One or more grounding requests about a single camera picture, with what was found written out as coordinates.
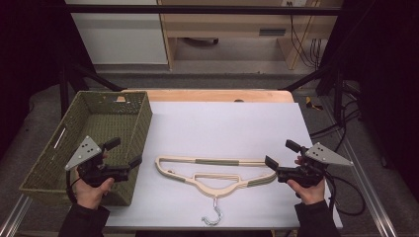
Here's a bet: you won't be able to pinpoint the black metal stand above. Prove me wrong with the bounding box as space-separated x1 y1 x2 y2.
280 63 346 123
58 62 125 119

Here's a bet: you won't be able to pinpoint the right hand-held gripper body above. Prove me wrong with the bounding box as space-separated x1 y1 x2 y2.
276 141 354 189

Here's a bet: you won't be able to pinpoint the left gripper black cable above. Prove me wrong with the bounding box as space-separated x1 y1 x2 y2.
64 169 82 205

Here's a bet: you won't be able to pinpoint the person's left hand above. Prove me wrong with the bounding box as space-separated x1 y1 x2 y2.
73 153 116 210

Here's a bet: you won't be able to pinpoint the white table sheet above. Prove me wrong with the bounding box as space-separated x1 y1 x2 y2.
105 101 344 230

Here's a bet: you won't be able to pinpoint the aluminium rail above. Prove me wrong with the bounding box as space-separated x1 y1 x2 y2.
0 194 33 237
320 98 398 237

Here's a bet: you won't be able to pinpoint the green woven basket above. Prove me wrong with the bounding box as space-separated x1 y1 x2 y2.
19 90 153 207

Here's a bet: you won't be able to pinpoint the black horizontal frame bar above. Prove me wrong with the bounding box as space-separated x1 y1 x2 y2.
64 4 344 16

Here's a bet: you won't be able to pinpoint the white cabinet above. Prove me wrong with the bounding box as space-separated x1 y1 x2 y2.
65 0 169 65

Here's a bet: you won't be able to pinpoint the light wooden desk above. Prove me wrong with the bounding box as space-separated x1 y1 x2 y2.
157 0 344 71

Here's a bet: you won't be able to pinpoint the black curtain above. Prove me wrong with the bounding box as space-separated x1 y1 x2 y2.
318 0 419 200
0 0 97 159

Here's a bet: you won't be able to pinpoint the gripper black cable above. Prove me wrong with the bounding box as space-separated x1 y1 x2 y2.
324 172 367 217
64 169 82 205

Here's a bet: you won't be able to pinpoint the beige clothes hanger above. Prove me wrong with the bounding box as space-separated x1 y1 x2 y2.
154 155 279 227
155 155 278 198
155 155 279 199

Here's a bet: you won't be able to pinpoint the yellow and black floor object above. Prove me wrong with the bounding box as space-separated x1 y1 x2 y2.
304 96 324 112

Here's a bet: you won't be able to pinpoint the hanging black cable bundle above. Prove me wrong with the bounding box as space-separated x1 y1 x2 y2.
287 1 323 69

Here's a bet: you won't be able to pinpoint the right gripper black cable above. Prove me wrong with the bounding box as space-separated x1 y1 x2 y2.
324 172 367 217

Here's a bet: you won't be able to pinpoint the person's right hand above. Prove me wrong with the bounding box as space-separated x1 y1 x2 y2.
286 156 327 205

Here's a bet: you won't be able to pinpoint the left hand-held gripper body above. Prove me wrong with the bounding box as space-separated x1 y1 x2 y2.
64 135 130 189

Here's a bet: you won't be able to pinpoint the black floor cables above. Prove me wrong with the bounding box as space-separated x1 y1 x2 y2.
309 82 363 154

